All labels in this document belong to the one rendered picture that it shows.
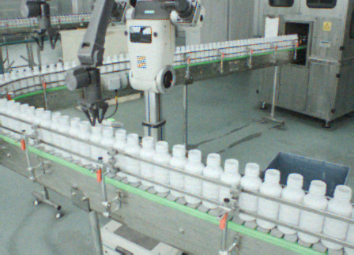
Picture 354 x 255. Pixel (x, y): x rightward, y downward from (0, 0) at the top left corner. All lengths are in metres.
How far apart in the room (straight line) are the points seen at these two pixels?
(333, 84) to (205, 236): 3.69
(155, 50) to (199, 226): 0.96
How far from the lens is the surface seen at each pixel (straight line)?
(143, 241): 2.07
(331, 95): 4.57
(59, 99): 2.63
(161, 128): 1.91
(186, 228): 1.09
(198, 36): 7.04
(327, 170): 1.54
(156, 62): 1.72
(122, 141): 1.16
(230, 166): 0.94
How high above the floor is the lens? 1.59
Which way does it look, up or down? 20 degrees down
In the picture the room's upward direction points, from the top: 1 degrees counter-clockwise
